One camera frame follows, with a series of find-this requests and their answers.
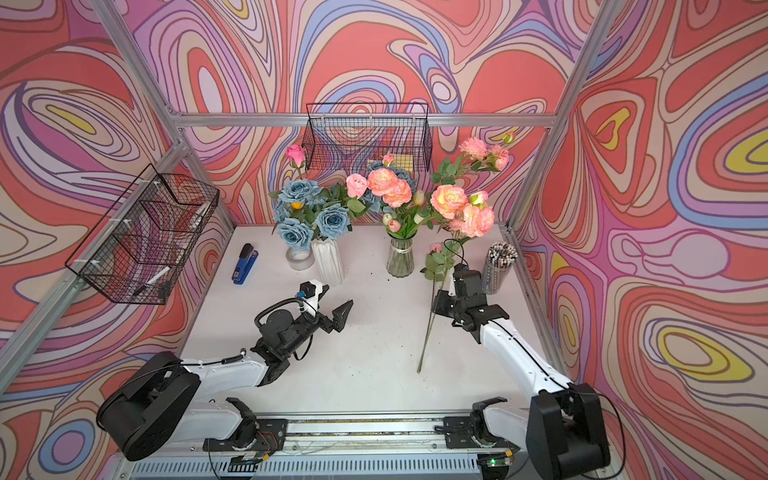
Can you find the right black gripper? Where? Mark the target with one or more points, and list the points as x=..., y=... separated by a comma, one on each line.
x=440, y=309

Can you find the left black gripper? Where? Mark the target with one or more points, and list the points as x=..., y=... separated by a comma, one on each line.
x=335, y=325

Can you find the light pink rose stem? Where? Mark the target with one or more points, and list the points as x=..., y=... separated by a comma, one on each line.
x=433, y=271

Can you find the white ribbed ceramic vase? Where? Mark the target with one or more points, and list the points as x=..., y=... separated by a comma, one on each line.
x=328, y=257

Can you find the pink peach rose spray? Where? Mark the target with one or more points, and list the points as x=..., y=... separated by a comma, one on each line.
x=467, y=223

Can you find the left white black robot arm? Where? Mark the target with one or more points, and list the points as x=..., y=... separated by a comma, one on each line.
x=170, y=400

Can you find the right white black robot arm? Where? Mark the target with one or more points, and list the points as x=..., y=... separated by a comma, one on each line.
x=563, y=433

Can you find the clear glass vase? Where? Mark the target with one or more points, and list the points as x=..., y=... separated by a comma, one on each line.
x=400, y=263

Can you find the metal mesh pencil cup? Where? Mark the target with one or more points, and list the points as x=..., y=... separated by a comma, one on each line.
x=500, y=259

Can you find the clear tape roll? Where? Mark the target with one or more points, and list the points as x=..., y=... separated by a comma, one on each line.
x=300, y=259

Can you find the blue black stapler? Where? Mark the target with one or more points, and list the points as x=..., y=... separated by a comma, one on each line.
x=247, y=258

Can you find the blue rose bouquet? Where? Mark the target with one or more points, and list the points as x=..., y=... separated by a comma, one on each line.
x=305, y=211

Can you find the peach rose bouquet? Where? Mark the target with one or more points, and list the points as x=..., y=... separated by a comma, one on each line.
x=406, y=209

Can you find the yellow sponge in basket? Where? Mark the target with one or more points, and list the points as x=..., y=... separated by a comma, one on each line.
x=404, y=162

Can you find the magenta rose bud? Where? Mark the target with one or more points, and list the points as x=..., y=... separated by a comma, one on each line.
x=297, y=158

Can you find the white marker in basket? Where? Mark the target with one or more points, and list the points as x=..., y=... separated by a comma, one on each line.
x=145, y=285

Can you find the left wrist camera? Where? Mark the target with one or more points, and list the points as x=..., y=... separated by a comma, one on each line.
x=311, y=292

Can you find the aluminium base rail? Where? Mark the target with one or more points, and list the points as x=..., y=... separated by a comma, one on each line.
x=399, y=445

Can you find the back black wire basket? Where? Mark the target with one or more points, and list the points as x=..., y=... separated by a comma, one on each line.
x=350, y=136

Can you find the black wire basket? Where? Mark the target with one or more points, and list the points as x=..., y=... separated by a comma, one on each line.
x=350, y=136
x=158, y=219

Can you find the left black wire basket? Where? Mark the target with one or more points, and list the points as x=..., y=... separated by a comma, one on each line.
x=158, y=219

